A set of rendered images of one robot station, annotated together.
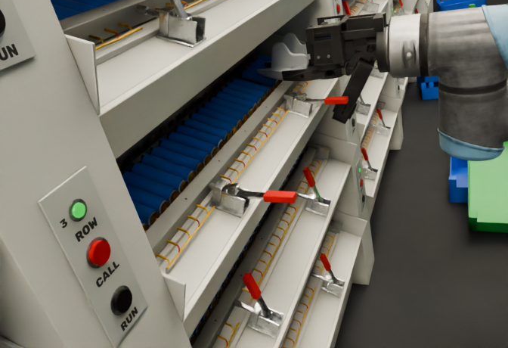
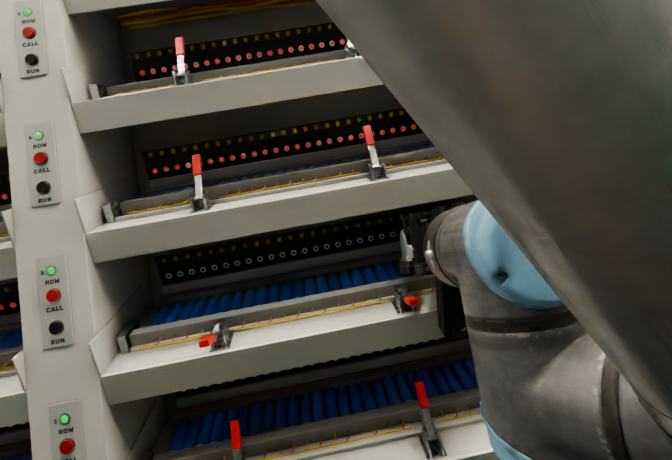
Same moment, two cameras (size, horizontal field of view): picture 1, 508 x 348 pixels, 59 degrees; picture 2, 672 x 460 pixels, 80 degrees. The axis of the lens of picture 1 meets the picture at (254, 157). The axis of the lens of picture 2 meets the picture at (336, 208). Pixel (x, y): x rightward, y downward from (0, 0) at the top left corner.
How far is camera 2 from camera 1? 0.66 m
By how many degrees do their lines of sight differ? 65
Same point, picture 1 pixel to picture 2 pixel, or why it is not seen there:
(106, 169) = (78, 260)
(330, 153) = not seen: hidden behind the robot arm
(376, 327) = not seen: outside the picture
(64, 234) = (40, 278)
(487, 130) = (500, 406)
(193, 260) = (155, 356)
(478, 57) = (461, 267)
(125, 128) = (109, 246)
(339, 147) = not seen: hidden behind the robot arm
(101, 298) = (46, 318)
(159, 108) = (143, 243)
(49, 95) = (60, 219)
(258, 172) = (274, 334)
